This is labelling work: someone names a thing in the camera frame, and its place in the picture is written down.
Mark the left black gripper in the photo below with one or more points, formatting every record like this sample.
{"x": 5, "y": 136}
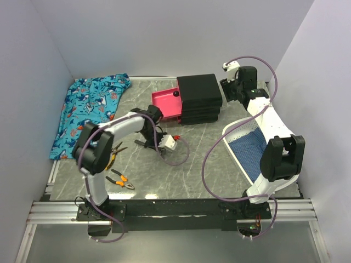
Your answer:
{"x": 152, "y": 146}

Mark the white perforated basket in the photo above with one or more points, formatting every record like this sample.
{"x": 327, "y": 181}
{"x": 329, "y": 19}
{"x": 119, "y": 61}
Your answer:
{"x": 267, "y": 152}

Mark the aluminium rail frame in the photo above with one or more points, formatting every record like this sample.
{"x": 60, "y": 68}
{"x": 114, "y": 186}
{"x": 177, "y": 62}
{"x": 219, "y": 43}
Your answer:
{"x": 282, "y": 210}

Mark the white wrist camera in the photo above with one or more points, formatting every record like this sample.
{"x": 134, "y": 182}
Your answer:
{"x": 231, "y": 69}
{"x": 168, "y": 142}

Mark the black drawer cabinet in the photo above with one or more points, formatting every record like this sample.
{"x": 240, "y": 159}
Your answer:
{"x": 201, "y": 99}

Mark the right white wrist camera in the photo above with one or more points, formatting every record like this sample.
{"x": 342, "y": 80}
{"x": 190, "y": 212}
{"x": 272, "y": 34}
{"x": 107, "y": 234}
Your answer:
{"x": 231, "y": 69}

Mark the yellow black needle-nose pliers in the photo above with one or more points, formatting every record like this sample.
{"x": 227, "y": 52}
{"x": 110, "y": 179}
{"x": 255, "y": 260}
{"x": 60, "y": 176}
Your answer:
{"x": 114, "y": 153}

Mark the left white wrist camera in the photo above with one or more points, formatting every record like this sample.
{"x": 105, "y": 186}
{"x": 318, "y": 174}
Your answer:
{"x": 168, "y": 142}

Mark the orange black combination pliers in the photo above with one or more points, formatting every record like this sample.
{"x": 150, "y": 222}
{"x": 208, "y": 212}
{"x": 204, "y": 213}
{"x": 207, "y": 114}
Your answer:
{"x": 123, "y": 182}

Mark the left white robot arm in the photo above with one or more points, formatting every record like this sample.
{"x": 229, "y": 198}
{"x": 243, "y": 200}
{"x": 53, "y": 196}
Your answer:
{"x": 93, "y": 149}

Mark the blue shark print cloth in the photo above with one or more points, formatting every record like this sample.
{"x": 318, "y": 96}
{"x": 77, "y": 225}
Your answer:
{"x": 87, "y": 100}

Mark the blue checkered cloth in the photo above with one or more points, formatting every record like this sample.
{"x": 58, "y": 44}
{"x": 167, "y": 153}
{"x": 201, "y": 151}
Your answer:
{"x": 248, "y": 151}

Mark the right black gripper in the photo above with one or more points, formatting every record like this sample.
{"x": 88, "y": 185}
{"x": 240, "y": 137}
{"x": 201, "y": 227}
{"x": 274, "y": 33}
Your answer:
{"x": 226, "y": 86}

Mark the black base crossbar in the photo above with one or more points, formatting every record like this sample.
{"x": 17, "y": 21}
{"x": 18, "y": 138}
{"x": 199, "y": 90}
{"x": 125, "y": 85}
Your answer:
{"x": 169, "y": 214}

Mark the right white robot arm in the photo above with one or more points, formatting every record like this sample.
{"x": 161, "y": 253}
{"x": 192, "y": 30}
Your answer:
{"x": 260, "y": 106}

